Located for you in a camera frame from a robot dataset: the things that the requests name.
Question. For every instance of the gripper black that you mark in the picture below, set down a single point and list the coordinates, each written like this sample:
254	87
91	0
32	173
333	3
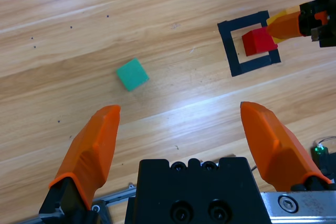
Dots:
325	3

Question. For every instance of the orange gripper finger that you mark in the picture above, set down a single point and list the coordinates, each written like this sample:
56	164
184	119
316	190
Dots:
273	150
92	150

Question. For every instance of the yellow wooden cube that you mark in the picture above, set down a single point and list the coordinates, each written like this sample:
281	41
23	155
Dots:
277	18

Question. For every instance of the red wooden cube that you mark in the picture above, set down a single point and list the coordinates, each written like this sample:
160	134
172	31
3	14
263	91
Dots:
256	41

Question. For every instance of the green wooden cube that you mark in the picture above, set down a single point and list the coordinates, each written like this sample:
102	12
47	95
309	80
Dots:
132	73

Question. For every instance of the black dongle with green light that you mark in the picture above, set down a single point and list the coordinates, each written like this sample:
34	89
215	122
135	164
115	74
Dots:
324	161

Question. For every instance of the black tape square outline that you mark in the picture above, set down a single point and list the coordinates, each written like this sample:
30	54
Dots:
228	43

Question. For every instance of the grey aluminium rail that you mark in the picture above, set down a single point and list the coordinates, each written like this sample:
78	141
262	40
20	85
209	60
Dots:
118	195

